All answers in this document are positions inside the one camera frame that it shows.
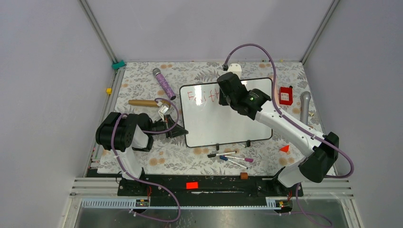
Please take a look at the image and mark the floral table mat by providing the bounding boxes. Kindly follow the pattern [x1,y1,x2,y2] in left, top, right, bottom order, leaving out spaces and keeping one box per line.
[114,62,309,176]

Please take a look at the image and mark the gold toy microphone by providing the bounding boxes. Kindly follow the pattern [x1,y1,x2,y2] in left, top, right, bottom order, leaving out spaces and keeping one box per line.
[128,100,171,107]

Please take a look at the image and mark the red tape patch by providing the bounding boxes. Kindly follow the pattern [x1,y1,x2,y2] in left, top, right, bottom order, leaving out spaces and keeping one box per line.
[185,181,199,190]

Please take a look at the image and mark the orange red cone piece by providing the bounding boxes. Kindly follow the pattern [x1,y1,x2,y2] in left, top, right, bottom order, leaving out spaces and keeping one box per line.
[279,145,290,153]

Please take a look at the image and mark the teal corner clip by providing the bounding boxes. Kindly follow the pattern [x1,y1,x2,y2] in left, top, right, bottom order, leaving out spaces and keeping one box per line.
[111,60,126,70]

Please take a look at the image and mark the silver toy microphone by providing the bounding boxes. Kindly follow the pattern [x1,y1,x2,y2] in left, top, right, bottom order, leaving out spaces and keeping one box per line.
[300,91,311,125]

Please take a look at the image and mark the peach cylinder toy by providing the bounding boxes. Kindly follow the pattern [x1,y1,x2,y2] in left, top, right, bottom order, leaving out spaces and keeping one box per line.
[274,85,280,105]

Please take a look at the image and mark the right aluminium frame post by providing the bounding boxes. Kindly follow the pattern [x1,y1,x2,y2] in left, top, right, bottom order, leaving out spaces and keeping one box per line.
[300,0,341,65]

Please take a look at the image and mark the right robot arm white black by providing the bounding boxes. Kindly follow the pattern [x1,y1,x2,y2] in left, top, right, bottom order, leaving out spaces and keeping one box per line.
[217,72,339,196]

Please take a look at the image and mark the black cap whiteboard marker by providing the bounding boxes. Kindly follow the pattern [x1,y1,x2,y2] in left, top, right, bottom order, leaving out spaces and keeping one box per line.
[207,151,237,158]

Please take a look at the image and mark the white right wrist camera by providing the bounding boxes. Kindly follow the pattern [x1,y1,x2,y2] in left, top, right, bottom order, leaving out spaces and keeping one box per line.
[227,63,242,78]

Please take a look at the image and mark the purple cable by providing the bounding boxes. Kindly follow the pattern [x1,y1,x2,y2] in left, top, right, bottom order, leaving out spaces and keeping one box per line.
[110,97,182,223]
[222,43,355,228]

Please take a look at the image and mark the blue cap whiteboard marker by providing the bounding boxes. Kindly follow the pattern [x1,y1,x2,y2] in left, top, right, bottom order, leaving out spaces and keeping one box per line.
[219,155,248,170]

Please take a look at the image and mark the aluminium frame post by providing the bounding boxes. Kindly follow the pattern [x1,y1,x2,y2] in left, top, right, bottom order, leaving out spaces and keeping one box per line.
[78,0,118,64]
[300,0,341,65]

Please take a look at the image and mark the purple glitter toy microphone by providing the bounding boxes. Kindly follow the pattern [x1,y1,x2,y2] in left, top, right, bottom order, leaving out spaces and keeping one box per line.
[152,68,176,100]

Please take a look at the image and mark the left aluminium frame post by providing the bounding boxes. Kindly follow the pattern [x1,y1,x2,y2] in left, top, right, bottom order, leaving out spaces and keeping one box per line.
[78,0,118,64]

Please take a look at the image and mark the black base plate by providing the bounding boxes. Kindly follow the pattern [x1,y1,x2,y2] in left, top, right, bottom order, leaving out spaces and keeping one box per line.
[117,174,304,206]

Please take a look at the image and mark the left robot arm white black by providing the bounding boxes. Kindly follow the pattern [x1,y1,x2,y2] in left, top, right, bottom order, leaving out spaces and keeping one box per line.
[95,112,189,195]

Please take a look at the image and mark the slotted cable duct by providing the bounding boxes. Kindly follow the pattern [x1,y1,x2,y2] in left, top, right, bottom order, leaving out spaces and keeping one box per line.
[80,197,286,210]

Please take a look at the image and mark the pink cap whiteboard marker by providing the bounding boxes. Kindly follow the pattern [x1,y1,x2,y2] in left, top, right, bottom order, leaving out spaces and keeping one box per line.
[225,155,254,162]

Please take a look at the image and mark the red small box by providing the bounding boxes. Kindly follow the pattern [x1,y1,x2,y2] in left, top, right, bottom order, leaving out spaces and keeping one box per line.
[279,86,293,105]

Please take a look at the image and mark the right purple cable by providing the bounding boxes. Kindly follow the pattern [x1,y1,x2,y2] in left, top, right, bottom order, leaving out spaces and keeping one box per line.
[222,43,355,228]

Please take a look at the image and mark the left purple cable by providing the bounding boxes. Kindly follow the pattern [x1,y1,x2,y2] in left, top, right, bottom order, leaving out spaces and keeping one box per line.
[110,97,182,223]

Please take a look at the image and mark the brown small block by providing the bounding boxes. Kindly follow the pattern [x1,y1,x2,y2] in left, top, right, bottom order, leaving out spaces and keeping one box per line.
[240,172,249,180]

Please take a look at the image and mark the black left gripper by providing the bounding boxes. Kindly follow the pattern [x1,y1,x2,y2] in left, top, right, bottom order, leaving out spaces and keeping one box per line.
[147,114,188,139]

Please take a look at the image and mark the white whiteboard black frame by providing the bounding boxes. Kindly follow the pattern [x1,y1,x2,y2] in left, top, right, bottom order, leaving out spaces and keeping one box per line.
[179,83,272,148]

